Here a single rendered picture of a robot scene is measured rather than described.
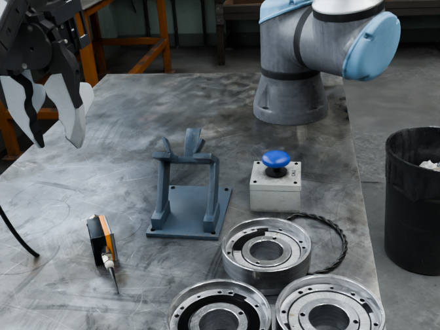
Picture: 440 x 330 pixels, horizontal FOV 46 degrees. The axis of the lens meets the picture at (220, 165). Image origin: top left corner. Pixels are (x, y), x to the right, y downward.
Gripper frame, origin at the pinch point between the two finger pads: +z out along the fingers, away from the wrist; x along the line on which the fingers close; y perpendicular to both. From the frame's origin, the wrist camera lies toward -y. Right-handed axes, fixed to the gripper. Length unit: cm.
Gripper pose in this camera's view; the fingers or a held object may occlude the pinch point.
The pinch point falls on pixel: (54, 140)
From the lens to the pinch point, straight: 60.5
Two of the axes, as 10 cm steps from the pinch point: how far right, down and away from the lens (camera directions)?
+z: 1.3, 8.6, 5.0
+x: -9.7, -0.1, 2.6
